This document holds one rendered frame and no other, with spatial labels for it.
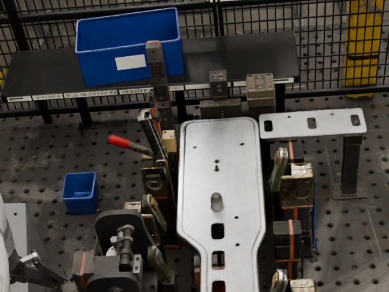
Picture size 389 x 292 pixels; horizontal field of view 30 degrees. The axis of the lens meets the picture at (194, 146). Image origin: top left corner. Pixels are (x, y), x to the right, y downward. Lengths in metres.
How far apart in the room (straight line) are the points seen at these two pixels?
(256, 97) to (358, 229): 0.49
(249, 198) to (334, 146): 0.61
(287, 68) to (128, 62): 0.47
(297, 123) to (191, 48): 0.45
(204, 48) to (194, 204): 0.60
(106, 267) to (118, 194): 0.77
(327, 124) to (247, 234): 0.43
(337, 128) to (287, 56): 0.31
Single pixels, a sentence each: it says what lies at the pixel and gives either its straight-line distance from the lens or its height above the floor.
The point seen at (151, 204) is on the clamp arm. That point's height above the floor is 1.09.
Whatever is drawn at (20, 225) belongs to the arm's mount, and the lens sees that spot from 2.01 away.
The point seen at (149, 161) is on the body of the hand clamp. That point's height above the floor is 1.05.
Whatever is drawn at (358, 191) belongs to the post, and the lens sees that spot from 2.27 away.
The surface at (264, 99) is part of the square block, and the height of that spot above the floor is 1.03.
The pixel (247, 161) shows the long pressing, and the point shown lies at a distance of 1.94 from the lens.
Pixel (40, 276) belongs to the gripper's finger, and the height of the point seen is 1.36.
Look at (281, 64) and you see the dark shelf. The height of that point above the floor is 1.03.
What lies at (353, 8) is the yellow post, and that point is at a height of 1.06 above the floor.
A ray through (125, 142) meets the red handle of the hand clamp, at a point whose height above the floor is 1.13.
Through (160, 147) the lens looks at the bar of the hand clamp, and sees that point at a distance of 1.88.
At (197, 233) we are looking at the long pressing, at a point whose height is 1.00.
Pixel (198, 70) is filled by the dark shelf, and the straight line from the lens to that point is 2.19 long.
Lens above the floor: 2.42
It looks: 45 degrees down
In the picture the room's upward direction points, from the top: 8 degrees counter-clockwise
